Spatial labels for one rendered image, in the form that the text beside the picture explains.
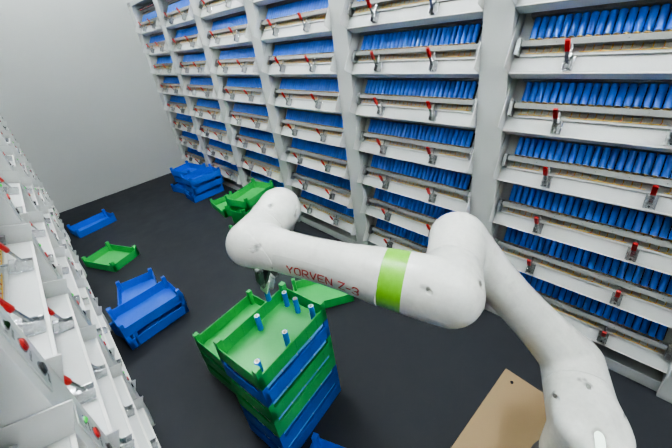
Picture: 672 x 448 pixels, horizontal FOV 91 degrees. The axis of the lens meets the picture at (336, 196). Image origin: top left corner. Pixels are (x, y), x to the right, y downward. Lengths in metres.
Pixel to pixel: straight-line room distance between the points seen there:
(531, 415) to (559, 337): 0.30
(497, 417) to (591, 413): 0.29
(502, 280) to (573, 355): 0.23
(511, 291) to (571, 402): 0.23
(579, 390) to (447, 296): 0.39
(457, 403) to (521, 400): 0.39
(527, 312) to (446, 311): 0.28
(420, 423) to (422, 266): 0.91
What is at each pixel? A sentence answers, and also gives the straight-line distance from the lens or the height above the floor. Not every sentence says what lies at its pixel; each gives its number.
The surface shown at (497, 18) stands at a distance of 1.27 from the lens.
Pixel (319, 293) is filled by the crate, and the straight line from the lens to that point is 1.87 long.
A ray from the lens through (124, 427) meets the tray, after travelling 1.08.
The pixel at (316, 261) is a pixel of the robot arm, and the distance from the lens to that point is 0.65.
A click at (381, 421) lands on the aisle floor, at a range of 1.45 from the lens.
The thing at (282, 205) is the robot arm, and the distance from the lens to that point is 0.80.
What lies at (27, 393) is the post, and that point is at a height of 0.96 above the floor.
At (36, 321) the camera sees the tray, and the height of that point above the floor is 0.90.
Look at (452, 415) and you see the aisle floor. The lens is 1.47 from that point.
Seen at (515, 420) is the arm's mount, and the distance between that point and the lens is 1.12.
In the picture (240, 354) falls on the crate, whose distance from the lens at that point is 1.19.
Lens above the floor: 1.28
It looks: 27 degrees down
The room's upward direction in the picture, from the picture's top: 8 degrees counter-clockwise
